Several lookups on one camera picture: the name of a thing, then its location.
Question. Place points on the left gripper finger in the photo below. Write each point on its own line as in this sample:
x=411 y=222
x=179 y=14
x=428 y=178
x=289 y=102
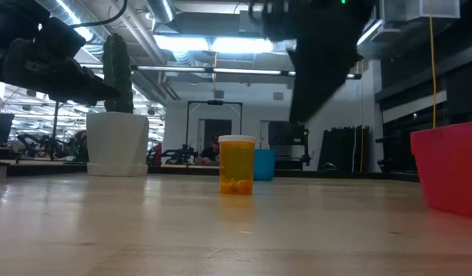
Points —
x=82 y=90

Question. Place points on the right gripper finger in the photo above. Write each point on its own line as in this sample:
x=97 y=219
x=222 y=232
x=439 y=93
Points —
x=316 y=84

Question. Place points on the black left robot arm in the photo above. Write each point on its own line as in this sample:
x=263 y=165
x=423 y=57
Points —
x=10 y=15

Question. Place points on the background black robot arm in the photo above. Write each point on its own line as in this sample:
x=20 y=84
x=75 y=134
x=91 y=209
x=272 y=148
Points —
x=180 y=156

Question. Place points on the blue plastic bin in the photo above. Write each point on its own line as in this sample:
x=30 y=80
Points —
x=266 y=165

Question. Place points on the orange pill bottle white cap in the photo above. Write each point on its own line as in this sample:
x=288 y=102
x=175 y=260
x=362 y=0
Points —
x=236 y=165

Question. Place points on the red plastic bin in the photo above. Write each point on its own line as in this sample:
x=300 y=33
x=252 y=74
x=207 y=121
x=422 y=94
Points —
x=450 y=172

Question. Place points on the green cactus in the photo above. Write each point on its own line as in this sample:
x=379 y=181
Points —
x=117 y=76

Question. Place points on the black tripod stand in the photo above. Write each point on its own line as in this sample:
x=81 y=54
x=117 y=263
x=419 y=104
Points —
x=55 y=126

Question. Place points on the person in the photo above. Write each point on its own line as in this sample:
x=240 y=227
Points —
x=210 y=155
x=82 y=147

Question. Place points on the black equipment cabinet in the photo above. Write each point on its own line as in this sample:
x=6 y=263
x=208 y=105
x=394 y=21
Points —
x=287 y=134

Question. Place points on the white faceted plant pot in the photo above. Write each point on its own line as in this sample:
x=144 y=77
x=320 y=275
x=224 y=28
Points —
x=117 y=145

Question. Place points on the dark computer monitor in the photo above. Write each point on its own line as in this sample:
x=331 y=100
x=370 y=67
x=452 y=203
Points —
x=1 y=128

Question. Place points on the black curtain panels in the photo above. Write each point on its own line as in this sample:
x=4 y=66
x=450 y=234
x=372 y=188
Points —
x=339 y=149

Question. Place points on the led light bar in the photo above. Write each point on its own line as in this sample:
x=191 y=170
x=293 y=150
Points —
x=174 y=69

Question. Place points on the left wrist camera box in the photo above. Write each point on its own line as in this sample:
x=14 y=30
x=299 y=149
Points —
x=61 y=38

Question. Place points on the black aluminium table frame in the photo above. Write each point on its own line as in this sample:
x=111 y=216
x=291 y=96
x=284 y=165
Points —
x=335 y=174

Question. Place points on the black background rig frame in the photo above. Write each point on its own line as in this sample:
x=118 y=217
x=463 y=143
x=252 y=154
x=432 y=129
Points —
x=215 y=102

